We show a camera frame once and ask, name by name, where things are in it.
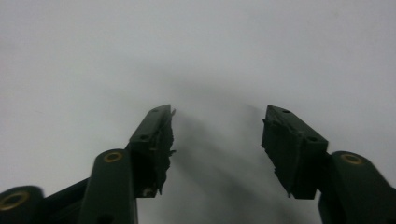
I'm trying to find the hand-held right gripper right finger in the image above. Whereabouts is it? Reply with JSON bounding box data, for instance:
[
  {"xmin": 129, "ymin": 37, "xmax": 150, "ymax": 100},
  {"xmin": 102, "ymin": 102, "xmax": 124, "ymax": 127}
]
[{"xmin": 261, "ymin": 105, "xmax": 330, "ymax": 200}]

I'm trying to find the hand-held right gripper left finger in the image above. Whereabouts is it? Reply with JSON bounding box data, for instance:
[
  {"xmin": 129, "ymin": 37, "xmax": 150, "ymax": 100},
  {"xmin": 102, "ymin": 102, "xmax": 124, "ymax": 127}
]
[{"xmin": 125, "ymin": 104, "xmax": 177, "ymax": 199}]

